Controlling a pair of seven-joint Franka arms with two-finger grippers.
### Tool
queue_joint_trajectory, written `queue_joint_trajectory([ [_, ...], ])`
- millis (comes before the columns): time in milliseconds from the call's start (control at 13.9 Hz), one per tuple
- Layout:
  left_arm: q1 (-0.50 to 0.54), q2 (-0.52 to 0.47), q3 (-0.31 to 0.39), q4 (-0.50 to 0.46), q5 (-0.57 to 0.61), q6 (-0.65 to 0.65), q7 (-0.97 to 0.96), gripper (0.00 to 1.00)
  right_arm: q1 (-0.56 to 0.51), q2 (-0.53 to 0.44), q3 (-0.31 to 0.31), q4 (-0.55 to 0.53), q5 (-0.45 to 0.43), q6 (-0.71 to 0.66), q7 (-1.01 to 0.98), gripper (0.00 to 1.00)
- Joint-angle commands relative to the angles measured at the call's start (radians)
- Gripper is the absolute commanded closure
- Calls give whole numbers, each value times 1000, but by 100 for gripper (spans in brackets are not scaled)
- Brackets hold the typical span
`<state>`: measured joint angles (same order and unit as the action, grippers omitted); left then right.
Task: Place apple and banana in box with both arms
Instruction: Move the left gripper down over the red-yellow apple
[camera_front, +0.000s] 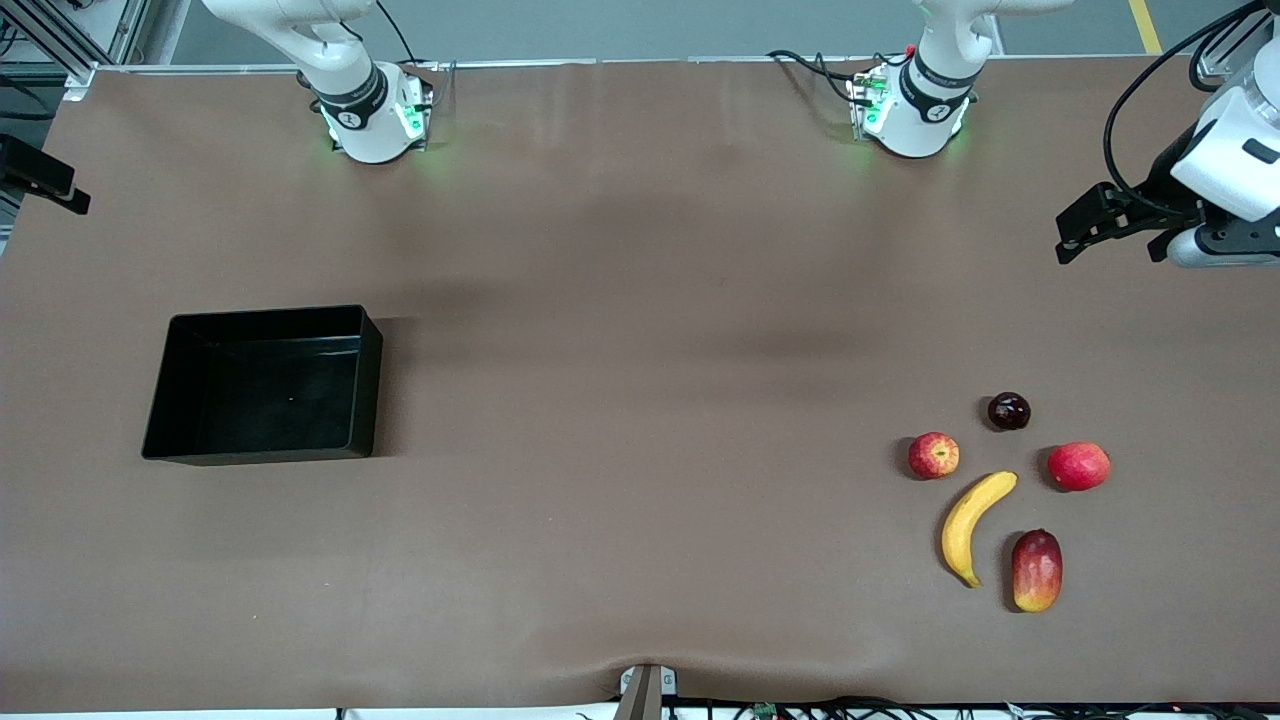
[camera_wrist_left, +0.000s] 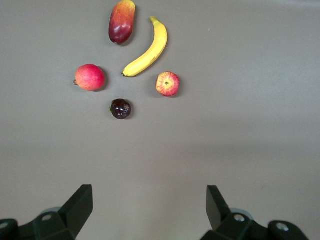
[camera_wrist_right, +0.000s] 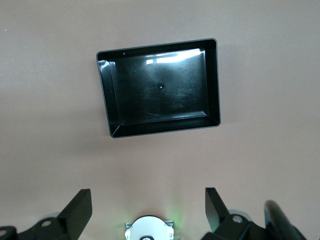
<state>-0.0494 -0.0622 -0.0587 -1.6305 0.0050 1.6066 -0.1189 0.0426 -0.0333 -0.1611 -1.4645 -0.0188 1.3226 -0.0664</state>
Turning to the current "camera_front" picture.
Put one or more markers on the small red yellow apple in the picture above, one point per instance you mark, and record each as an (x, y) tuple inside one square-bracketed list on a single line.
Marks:
[(933, 455)]

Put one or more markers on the black plastic box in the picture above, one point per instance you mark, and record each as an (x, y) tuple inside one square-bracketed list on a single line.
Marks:
[(260, 395)]

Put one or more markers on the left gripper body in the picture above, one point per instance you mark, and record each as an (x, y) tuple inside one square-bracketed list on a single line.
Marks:
[(1163, 184)]

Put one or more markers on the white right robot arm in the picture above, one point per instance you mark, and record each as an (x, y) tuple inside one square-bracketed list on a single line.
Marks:
[(350, 90)]

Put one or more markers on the red peach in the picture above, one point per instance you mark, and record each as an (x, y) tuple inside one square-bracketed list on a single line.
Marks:
[(1078, 466)]

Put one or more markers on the yellow banana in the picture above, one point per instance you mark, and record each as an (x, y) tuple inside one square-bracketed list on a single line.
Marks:
[(968, 520)]

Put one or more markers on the small green circuit board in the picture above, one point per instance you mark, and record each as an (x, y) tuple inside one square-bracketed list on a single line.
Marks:
[(765, 711)]

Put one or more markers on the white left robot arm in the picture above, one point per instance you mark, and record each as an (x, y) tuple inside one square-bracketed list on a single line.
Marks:
[(930, 90)]

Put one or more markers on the brown table mat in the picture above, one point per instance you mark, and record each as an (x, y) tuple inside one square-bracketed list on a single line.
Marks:
[(640, 250)]

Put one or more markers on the red yellow mango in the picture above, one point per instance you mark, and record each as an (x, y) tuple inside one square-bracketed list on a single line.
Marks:
[(1036, 570)]

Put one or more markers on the dark purple plum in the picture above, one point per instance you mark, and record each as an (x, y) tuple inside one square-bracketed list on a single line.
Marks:
[(1008, 411)]

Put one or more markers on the aluminium frame post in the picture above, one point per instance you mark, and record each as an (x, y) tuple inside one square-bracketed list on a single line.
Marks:
[(1225, 50), (60, 45)]

